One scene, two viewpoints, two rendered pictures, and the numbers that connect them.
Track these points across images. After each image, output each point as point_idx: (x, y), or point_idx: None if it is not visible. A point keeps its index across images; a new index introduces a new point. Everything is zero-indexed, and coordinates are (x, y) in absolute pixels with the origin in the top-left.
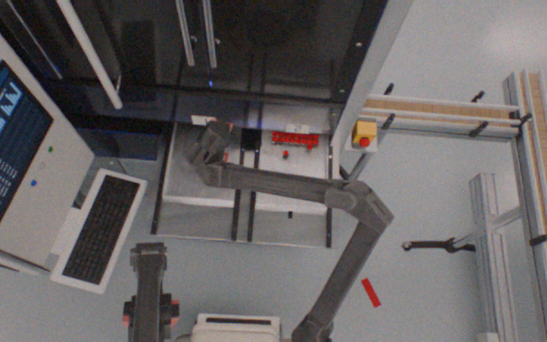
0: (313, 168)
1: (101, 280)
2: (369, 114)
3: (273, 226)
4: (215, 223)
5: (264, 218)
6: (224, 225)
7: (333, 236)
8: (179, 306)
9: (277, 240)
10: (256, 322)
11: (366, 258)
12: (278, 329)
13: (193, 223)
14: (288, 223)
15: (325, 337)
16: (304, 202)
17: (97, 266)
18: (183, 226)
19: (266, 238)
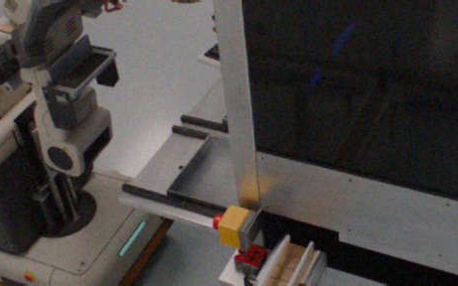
0: (229, 201)
1: (207, 58)
2: (274, 269)
3: (178, 151)
4: (210, 111)
5: (192, 146)
6: (203, 116)
7: (134, 198)
8: (113, 2)
9: (161, 151)
10: (81, 80)
11: (31, 6)
12: (65, 90)
13: (219, 97)
14: (173, 164)
15: (15, 44)
16: (190, 182)
17: (219, 52)
18: (220, 90)
19: (169, 143)
